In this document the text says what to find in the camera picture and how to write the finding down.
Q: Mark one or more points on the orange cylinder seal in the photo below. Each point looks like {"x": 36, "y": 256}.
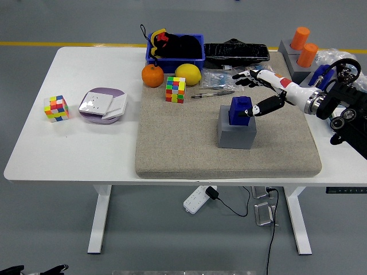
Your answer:
{"x": 299, "y": 37}
{"x": 306, "y": 55}

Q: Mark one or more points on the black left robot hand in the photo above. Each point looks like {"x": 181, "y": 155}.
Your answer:
{"x": 56, "y": 270}

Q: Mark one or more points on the white socket panel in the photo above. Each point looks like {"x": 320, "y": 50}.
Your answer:
{"x": 96, "y": 103}

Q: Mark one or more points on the colourful puzzle cube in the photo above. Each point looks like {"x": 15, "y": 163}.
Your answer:
{"x": 175, "y": 90}
{"x": 56, "y": 109}

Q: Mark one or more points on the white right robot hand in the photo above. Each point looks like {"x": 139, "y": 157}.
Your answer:
{"x": 296, "y": 91}

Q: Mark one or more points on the black plastic-wrapped long object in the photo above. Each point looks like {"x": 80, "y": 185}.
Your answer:
{"x": 238, "y": 53}

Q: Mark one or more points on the black table control panel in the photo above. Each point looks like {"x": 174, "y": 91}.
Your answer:
{"x": 347, "y": 190}

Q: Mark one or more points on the white switch panel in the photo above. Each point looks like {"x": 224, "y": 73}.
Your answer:
{"x": 117, "y": 106}

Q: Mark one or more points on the purple tray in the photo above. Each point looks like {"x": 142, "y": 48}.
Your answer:
{"x": 100, "y": 91}

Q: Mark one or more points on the blue plastic bin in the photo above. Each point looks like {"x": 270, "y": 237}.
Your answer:
{"x": 175, "y": 64}

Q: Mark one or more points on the silver metal bracket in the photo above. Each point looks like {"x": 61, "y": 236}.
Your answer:
{"x": 259, "y": 192}
{"x": 263, "y": 215}

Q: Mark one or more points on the crumpled clear plastic bag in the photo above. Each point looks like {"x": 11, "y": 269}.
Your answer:
{"x": 329, "y": 54}

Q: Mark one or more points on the blue seal stamp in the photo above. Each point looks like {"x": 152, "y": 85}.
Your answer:
{"x": 316, "y": 76}
{"x": 238, "y": 110}

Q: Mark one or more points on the white table leg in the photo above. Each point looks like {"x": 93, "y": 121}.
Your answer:
{"x": 99, "y": 223}
{"x": 298, "y": 223}

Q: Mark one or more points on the grey-brown mat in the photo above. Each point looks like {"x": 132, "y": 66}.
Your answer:
{"x": 177, "y": 137}

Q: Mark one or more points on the grey ballpoint pen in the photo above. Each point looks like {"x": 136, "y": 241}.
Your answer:
{"x": 215, "y": 94}

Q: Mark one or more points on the yellow black red toy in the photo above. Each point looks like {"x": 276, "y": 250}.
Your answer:
{"x": 159, "y": 38}

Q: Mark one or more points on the black plug adapter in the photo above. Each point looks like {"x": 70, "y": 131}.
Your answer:
{"x": 212, "y": 193}

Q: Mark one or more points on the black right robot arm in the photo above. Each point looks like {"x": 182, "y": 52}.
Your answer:
{"x": 347, "y": 97}

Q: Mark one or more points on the dark brown spotted piece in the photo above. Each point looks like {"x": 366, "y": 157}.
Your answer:
{"x": 342, "y": 68}
{"x": 349, "y": 76}

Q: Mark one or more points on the yellow lemon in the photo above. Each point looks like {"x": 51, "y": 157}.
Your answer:
{"x": 187, "y": 74}

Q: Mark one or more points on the grey seal holder block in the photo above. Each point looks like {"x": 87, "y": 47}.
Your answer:
{"x": 235, "y": 137}
{"x": 284, "y": 47}
{"x": 306, "y": 82}
{"x": 298, "y": 73}

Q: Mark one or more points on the clear bag of resistors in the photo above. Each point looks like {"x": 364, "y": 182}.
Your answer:
{"x": 218, "y": 78}
{"x": 259, "y": 67}

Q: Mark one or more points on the yellow floor tape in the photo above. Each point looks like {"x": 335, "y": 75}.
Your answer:
{"x": 57, "y": 44}

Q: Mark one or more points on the white power strip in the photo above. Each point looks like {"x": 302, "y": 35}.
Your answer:
{"x": 195, "y": 202}

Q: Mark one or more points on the orange fruit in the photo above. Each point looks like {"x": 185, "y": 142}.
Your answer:
{"x": 152, "y": 76}

